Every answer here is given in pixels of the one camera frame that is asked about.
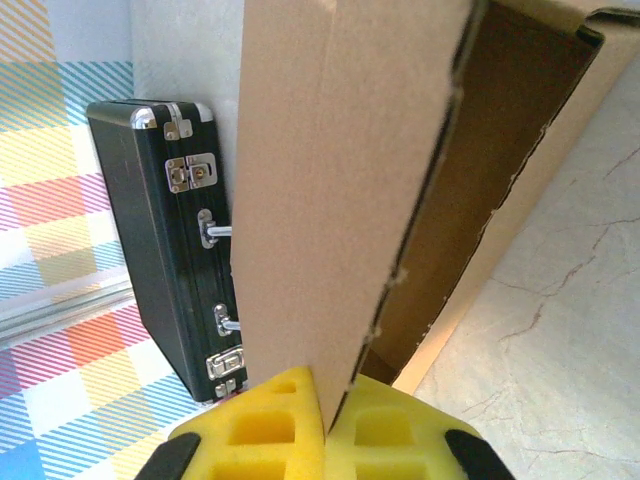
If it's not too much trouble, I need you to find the brown cardboard box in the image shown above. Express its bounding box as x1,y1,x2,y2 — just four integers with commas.
229,0,640,431

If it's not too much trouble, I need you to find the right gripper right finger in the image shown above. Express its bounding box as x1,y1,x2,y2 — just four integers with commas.
327,374,516,480

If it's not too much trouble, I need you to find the black briefcase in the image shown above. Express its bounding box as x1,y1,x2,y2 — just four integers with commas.
85,99,249,406

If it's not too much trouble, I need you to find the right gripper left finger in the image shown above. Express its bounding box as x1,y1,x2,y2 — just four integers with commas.
134,367,331,480

